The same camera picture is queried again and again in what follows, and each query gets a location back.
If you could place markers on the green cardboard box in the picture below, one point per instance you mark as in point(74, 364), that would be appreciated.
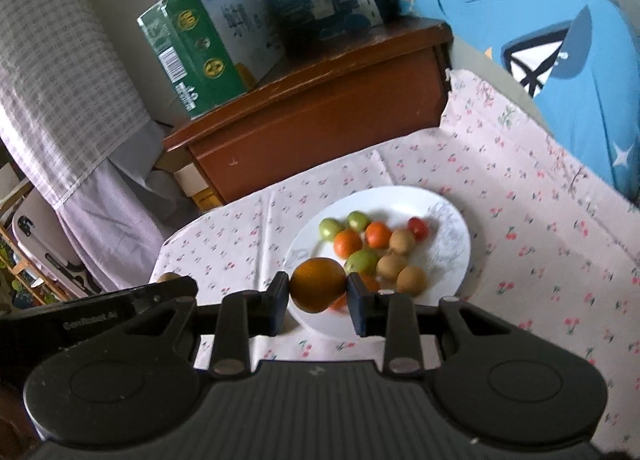
point(195, 50)

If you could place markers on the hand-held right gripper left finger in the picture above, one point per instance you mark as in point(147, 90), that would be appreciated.
point(277, 305)

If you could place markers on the spotted green jujube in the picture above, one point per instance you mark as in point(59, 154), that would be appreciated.
point(361, 261)

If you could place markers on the brown kiwi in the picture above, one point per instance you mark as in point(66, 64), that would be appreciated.
point(167, 277)
point(391, 265)
point(402, 241)
point(411, 281)

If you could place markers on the lavender cloth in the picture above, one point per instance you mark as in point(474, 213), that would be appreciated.
point(115, 220)

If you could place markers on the grey checked cloth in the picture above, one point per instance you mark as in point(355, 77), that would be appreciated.
point(60, 90)

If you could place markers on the grey-green bedding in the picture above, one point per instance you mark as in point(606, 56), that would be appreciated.
point(480, 70)

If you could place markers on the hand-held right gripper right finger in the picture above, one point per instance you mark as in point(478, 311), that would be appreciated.
point(357, 305)

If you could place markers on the white and yellow cardboard box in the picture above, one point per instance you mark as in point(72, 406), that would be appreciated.
point(192, 180)

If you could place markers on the white plastic chair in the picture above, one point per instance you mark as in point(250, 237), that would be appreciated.
point(35, 230)

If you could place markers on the cherry print tablecloth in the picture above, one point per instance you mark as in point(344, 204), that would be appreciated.
point(525, 250)

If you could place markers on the wooden rack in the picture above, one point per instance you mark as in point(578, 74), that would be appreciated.
point(20, 275)

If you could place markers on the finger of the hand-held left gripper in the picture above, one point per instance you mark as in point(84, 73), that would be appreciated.
point(165, 290)

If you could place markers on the orange mandarin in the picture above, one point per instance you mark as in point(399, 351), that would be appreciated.
point(371, 282)
point(318, 285)
point(378, 234)
point(347, 243)

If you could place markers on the blue printed pillow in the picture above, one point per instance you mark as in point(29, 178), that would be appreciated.
point(590, 90)

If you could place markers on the white plate with grey print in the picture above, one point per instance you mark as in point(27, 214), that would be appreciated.
point(305, 240)

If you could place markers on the brown wooden cabinet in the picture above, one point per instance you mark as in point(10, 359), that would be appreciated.
point(325, 130)

